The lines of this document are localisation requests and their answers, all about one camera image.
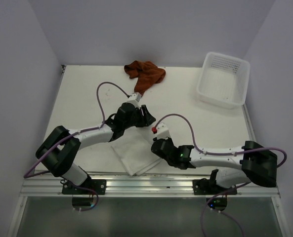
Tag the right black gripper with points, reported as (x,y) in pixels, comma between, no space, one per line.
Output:
(168,139)

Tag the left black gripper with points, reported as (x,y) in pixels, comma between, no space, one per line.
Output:
(148,118)

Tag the white towel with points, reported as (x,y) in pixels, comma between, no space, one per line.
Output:
(133,150)

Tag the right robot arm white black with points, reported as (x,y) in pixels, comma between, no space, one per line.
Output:
(248,163)

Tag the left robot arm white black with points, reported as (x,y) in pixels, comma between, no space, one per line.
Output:
(58,151)

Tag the brown towel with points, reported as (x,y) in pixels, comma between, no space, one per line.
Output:
(147,74)

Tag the white plastic basket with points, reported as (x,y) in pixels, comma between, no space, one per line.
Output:
(223,80)

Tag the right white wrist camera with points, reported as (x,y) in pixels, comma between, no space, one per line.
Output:
(160,131)

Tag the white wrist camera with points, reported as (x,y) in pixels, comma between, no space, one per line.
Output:
(134,98)
(160,131)

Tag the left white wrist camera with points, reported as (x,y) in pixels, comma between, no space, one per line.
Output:
(134,98)

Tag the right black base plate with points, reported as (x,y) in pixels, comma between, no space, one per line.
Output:
(206,187)

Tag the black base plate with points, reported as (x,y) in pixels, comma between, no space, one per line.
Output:
(97,185)
(206,187)

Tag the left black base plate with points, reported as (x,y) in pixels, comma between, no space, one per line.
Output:
(97,185)

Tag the aluminium mounting rail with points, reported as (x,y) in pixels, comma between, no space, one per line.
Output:
(118,185)

